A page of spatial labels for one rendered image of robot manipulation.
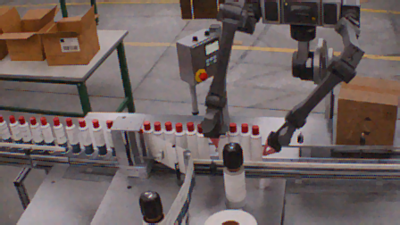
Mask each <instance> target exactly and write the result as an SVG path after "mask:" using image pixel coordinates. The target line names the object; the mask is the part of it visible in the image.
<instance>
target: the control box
mask: <svg viewBox="0 0 400 225"><path fill-rule="evenodd" d="M206 30H208V29H200V30H199V31H197V32H195V33H193V34H192V35H189V36H187V37H184V38H182V39H180V40H178V41H176V47H177V53H178V63H179V72H180V79H181V80H183V81H185V82H187V83H189V84H191V85H194V86H195V85H198V84H199V83H200V82H203V81H202V80H200V78H199V75H200V73H203V72H205V73H206V74H208V77H207V79H209V78H210V77H213V76H214V69H215V66H216V62H215V63H214V64H212V65H210V66H209V67H207V68H206V64H205V59H207V58H209V57H212V56H213V55H216V54H217V53H218V52H219V50H217V51H216V52H214V53H211V54H208V55H207V56H205V51H204V45H205V44H206V43H208V42H211V41H212V40H214V39H216V38H218V39H219V45H220V35H218V34H217V33H216V32H213V33H210V34H211V36H209V37H205V36H204V32H205V31H206ZM208 31H209V30H208ZM193 36H197V39H198V42H192V37H193Z"/></svg>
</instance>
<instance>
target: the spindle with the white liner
mask: <svg viewBox="0 0 400 225"><path fill-rule="evenodd" d="M222 160H223V165H225V168H224V169H223V172H224V179H225V184H224V186H225V193H226V199H227V200H226V204H227V206H228V207H230V208H242V207H243V206H245V205H246V203H247V199H246V181H245V172H244V165H243V164H244V155H243V149H242V146H241V145H240V144H239V143H235V142H229V143H228V144H225V146H224V147H223V150H222Z"/></svg>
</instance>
